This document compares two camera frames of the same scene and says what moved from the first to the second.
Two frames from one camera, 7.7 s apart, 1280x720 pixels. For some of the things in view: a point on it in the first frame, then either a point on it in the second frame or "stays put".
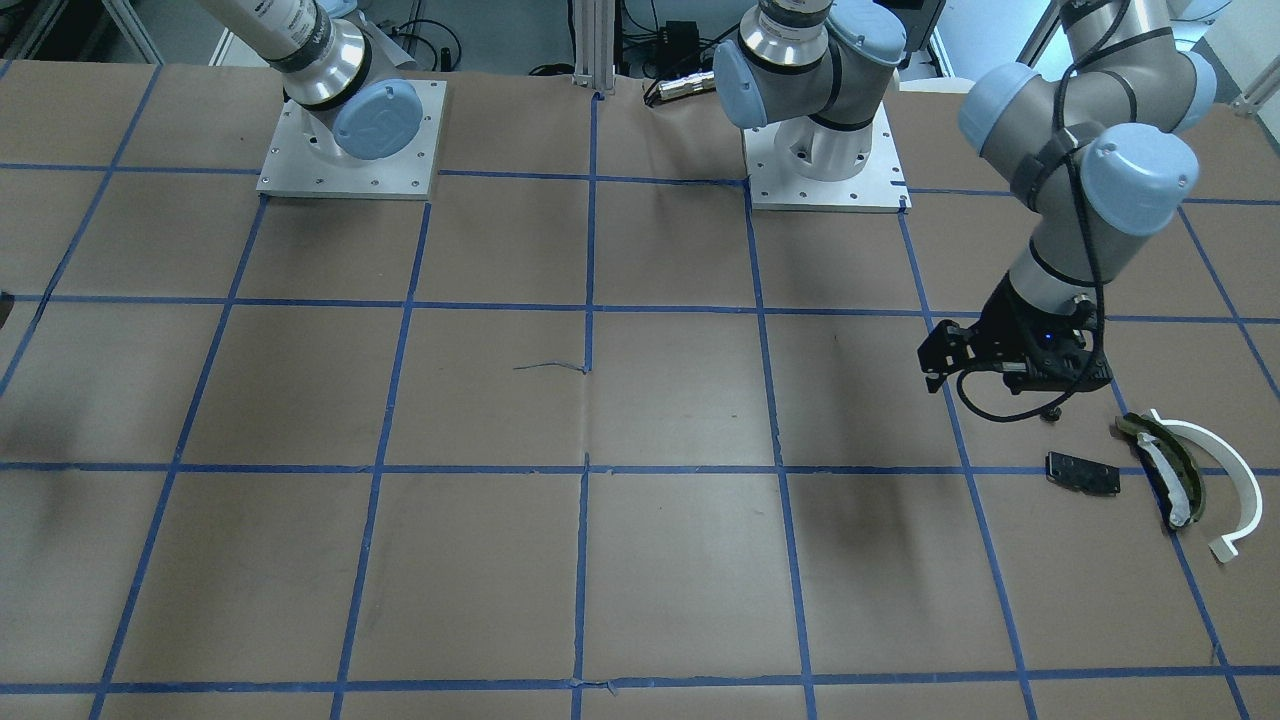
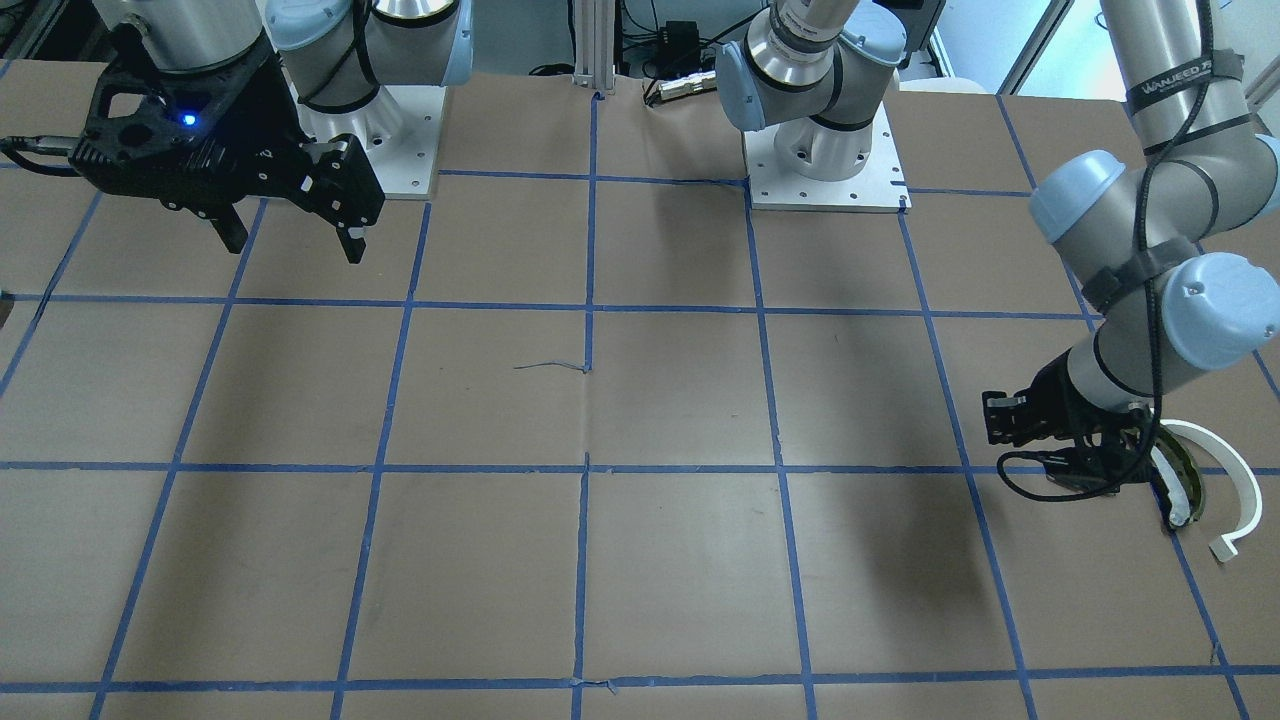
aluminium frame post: x=594 y=44 stays put
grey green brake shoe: x=1176 y=473 stays put
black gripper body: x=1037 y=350 → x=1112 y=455
